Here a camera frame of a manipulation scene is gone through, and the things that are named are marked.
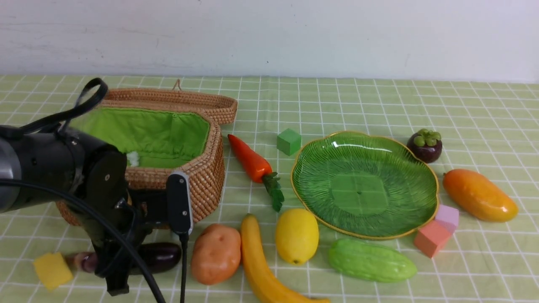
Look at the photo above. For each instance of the orange toy mango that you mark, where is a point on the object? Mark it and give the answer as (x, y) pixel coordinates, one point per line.
(479, 196)

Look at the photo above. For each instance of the purple toy mangosteen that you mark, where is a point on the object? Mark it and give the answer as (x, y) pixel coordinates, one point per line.
(426, 145)

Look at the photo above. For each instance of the green toy bitter gourd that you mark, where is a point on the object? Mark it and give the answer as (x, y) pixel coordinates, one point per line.
(371, 262)

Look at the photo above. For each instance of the coral foam cube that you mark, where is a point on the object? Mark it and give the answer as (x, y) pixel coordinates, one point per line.
(431, 238)

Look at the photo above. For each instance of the orange toy carrot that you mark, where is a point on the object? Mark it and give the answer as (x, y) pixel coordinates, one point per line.
(258, 170)

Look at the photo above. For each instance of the pink foam cube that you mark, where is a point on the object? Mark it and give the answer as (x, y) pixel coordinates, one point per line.
(448, 217)

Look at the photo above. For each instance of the purple toy eggplant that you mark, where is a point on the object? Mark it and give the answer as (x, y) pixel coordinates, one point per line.
(158, 257)

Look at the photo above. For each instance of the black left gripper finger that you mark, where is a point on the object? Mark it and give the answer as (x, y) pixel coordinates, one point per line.
(117, 274)

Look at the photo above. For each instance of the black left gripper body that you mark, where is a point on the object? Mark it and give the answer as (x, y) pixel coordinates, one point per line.
(135, 216)

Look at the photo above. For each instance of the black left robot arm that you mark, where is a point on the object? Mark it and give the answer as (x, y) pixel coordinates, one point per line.
(93, 171)

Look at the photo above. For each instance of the yellow toy banana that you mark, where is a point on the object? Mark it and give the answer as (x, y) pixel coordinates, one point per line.
(263, 283)

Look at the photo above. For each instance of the brown toy potato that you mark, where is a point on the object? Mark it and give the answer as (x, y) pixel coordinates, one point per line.
(216, 255)

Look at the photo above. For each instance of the woven wicker basket lid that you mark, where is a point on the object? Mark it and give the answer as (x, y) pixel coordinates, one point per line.
(177, 99)

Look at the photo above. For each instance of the yellow toy lemon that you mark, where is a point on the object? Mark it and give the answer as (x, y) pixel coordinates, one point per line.
(297, 236)

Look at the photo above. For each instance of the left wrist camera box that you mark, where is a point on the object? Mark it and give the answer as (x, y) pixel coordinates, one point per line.
(179, 210)

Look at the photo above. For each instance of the green leaf-shaped glass plate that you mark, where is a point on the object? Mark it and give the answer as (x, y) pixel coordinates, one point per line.
(369, 187)

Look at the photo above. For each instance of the yellow foam block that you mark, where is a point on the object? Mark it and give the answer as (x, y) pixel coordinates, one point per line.
(52, 270)

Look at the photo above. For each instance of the green foam cube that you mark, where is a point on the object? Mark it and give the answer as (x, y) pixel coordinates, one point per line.
(289, 142)

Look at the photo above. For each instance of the woven wicker basket green lining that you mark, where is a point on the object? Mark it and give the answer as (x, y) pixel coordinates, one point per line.
(167, 138)

